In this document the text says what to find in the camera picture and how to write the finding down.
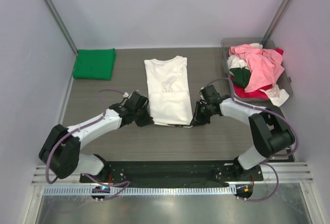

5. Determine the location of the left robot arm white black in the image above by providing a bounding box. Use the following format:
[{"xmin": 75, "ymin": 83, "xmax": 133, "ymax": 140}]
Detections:
[{"xmin": 39, "ymin": 91, "xmax": 154, "ymax": 184}]

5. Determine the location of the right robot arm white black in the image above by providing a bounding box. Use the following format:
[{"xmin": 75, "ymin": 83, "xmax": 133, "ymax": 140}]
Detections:
[{"xmin": 190, "ymin": 85, "xmax": 295, "ymax": 180}]

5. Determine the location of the red t shirt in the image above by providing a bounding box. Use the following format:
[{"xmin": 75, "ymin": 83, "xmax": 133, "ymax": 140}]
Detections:
[{"xmin": 233, "ymin": 47, "xmax": 284, "ymax": 101}]

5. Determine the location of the dark green t shirt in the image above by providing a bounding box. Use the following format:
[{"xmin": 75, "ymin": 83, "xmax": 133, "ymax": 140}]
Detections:
[{"xmin": 229, "ymin": 68, "xmax": 251, "ymax": 88}]

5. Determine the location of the folded green t shirt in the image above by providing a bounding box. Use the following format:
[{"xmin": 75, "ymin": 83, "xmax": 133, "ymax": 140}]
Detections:
[{"xmin": 72, "ymin": 49, "xmax": 116, "ymax": 81}]

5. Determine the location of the pink t shirt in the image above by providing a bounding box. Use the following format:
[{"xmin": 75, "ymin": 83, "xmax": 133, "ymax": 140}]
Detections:
[{"xmin": 229, "ymin": 44, "xmax": 284, "ymax": 93}]

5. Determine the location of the cream white t shirt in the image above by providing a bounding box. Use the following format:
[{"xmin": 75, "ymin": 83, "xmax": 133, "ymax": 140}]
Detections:
[{"xmin": 226, "ymin": 42, "xmax": 290, "ymax": 107}]

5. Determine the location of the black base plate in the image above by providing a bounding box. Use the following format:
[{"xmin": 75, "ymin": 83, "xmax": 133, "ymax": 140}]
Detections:
[{"xmin": 93, "ymin": 161, "xmax": 263, "ymax": 183}]

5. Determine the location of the white slotted cable duct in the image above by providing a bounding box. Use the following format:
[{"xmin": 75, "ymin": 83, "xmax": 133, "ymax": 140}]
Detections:
[{"xmin": 43, "ymin": 185, "xmax": 236, "ymax": 196}]

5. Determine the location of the aluminium rail frame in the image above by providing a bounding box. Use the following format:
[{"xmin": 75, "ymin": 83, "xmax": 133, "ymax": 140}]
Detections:
[{"xmin": 31, "ymin": 162, "xmax": 314, "ymax": 186}]

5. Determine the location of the right corner aluminium post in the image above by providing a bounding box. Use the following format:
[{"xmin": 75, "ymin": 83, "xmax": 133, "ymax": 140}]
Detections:
[{"xmin": 262, "ymin": 0, "xmax": 293, "ymax": 45}]

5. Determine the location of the corner aluminium post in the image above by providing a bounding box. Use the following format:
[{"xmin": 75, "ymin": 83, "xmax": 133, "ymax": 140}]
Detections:
[
  {"xmin": 43, "ymin": 0, "xmax": 78, "ymax": 55},
  {"xmin": 262, "ymin": 0, "xmax": 293, "ymax": 45}
]

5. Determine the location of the left corner aluminium post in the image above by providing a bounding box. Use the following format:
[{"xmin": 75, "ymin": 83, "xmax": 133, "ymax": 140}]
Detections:
[{"xmin": 43, "ymin": 0, "xmax": 78, "ymax": 55}]

